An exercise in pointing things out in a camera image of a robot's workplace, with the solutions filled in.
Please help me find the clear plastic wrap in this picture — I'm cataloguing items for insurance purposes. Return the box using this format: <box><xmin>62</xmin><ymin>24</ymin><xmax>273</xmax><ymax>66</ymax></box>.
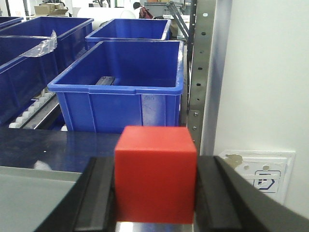
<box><xmin>0</xmin><ymin>30</ymin><xmax>57</xmax><ymax>58</ymax></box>

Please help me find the white roller track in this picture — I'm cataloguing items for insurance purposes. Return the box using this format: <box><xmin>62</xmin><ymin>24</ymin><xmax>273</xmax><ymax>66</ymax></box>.
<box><xmin>9</xmin><ymin>92</ymin><xmax>58</xmax><ymax>130</ymax></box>

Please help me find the grey metal tray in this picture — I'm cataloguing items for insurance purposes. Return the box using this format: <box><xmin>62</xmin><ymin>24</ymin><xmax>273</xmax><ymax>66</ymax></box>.
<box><xmin>0</xmin><ymin>166</ymin><xmax>80</xmax><ymax>232</ymax></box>

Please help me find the red cube block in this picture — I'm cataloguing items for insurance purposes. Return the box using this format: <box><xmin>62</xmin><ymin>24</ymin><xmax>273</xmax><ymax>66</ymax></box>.
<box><xmin>114</xmin><ymin>126</ymin><xmax>197</xmax><ymax>224</ymax></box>

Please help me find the blue plastic bin front right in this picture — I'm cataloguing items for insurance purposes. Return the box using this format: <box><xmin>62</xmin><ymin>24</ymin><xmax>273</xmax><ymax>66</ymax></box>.
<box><xmin>48</xmin><ymin>40</ymin><xmax>184</xmax><ymax>133</ymax></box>

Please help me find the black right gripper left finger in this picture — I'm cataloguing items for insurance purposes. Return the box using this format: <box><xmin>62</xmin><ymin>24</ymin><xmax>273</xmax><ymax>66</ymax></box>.
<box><xmin>36</xmin><ymin>157</ymin><xmax>115</xmax><ymax>232</ymax></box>

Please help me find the white wall socket plate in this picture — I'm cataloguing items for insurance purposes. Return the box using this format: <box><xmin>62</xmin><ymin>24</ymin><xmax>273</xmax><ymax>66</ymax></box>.
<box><xmin>218</xmin><ymin>150</ymin><xmax>295</xmax><ymax>205</ymax></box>

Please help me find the blue plastic bin rear right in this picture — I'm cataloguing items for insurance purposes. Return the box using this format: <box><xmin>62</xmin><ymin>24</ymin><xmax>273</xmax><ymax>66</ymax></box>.
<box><xmin>85</xmin><ymin>19</ymin><xmax>171</xmax><ymax>49</ymax></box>

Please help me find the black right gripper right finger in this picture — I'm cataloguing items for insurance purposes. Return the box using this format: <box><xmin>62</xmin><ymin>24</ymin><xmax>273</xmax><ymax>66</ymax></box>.
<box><xmin>195</xmin><ymin>156</ymin><xmax>309</xmax><ymax>232</ymax></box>

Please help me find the perforated steel upright post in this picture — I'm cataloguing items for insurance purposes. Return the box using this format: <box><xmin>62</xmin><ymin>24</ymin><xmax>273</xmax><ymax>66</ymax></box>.
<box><xmin>187</xmin><ymin>0</ymin><xmax>216</xmax><ymax>154</ymax></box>

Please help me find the blue plastic bin front left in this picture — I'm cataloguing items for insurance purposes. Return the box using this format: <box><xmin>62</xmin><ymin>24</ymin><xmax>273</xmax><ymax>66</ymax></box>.
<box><xmin>0</xmin><ymin>35</ymin><xmax>60</xmax><ymax>125</ymax></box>

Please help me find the blue plastic bin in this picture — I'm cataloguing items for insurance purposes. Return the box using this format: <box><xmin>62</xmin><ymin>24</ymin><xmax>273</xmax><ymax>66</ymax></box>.
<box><xmin>85</xmin><ymin>19</ymin><xmax>171</xmax><ymax>49</ymax></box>
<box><xmin>0</xmin><ymin>16</ymin><xmax>94</xmax><ymax>72</ymax></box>
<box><xmin>0</xmin><ymin>35</ymin><xmax>60</xmax><ymax>125</ymax></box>
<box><xmin>48</xmin><ymin>40</ymin><xmax>184</xmax><ymax>133</ymax></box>

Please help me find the blue plastic bin rear left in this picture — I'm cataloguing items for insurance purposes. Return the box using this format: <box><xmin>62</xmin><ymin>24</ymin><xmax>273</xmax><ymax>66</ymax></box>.
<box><xmin>0</xmin><ymin>16</ymin><xmax>94</xmax><ymax>72</ymax></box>

